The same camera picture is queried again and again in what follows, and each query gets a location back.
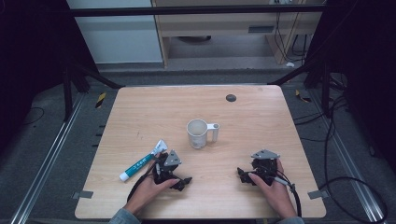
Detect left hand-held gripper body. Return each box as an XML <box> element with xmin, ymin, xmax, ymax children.
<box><xmin>151</xmin><ymin>149</ymin><xmax>188</xmax><ymax>191</ymax></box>

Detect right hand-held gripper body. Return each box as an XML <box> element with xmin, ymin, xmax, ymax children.
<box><xmin>248</xmin><ymin>148</ymin><xmax>280</xmax><ymax>187</ymax></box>

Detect white and teal toothpaste tube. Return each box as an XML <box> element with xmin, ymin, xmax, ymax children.
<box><xmin>119</xmin><ymin>138</ymin><xmax>169</xmax><ymax>182</ymax></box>

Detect person's left hand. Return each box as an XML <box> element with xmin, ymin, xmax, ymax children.
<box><xmin>124</xmin><ymin>151</ymin><xmax>181</xmax><ymax>217</ymax></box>

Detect person's right hand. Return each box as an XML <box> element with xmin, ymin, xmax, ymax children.
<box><xmin>247</xmin><ymin>158</ymin><xmax>297</xmax><ymax>219</ymax></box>

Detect yellow and black tape strip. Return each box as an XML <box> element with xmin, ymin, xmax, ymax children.
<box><xmin>294</xmin><ymin>89</ymin><xmax>313</xmax><ymax>104</ymax></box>
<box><xmin>94</xmin><ymin>91</ymin><xmax>107</xmax><ymax>109</ymax></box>

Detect white cabinet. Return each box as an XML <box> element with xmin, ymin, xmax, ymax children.
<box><xmin>65</xmin><ymin>0</ymin><xmax>164</xmax><ymax>65</ymax></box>

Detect black curtain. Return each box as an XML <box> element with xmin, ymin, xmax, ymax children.
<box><xmin>0</xmin><ymin>0</ymin><xmax>100</xmax><ymax>153</ymax></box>
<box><xmin>303</xmin><ymin>0</ymin><xmax>396</xmax><ymax>175</ymax></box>

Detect light wooden desk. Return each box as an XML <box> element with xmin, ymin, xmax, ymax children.
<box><xmin>150</xmin><ymin>0</ymin><xmax>327</xmax><ymax>68</ymax></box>

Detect left hand-held gripper black cable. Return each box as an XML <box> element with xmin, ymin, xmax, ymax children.
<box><xmin>126</xmin><ymin>160</ymin><xmax>158</xmax><ymax>203</ymax></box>

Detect hand-held gripper black cable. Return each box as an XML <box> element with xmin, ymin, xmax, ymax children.
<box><xmin>273</xmin><ymin>175</ymin><xmax>304</xmax><ymax>218</ymax></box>
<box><xmin>126</xmin><ymin>160</ymin><xmax>158</xmax><ymax>203</ymax></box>

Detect right hand-held gripper black cable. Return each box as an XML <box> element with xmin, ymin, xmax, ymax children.
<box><xmin>273</xmin><ymin>175</ymin><xmax>304</xmax><ymax>218</ymax></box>

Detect white cup with handle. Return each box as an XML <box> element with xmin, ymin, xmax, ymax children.
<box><xmin>186</xmin><ymin>119</ymin><xmax>220</xmax><ymax>150</ymax></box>

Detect grey metal table bracket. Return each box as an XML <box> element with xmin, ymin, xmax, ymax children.
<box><xmin>307</xmin><ymin>189</ymin><xmax>331</xmax><ymax>201</ymax></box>
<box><xmin>71</xmin><ymin>189</ymin><xmax>94</xmax><ymax>201</ymax></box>

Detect thick black floor cable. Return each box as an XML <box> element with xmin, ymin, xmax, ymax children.
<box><xmin>318</xmin><ymin>92</ymin><xmax>389</xmax><ymax>224</ymax></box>

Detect aluminium floor rail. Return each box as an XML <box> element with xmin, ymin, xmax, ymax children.
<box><xmin>307</xmin><ymin>89</ymin><xmax>389</xmax><ymax>224</ymax></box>
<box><xmin>8</xmin><ymin>92</ymin><xmax>87</xmax><ymax>224</ymax></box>

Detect black diagonal frame strut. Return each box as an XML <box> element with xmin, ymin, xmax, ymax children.
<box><xmin>72</xmin><ymin>60</ymin><xmax>126</xmax><ymax>91</ymax></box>
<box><xmin>266</xmin><ymin>58</ymin><xmax>322</xmax><ymax>87</ymax></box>

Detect black upright frame post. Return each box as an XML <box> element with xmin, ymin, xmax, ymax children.
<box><xmin>62</xmin><ymin>61</ymin><xmax>75</xmax><ymax>122</ymax></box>
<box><xmin>321</xmin><ymin>61</ymin><xmax>332</xmax><ymax>119</ymax></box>

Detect black hanging desk cables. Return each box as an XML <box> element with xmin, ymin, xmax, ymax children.
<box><xmin>272</xmin><ymin>0</ymin><xmax>310</xmax><ymax>63</ymax></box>

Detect thin black floor cable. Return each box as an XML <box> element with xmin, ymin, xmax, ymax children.
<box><xmin>21</xmin><ymin>105</ymin><xmax>46</xmax><ymax>127</ymax></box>

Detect black horizontal frame bar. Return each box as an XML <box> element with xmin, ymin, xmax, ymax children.
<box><xmin>68</xmin><ymin>4</ymin><xmax>327</xmax><ymax>18</ymax></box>

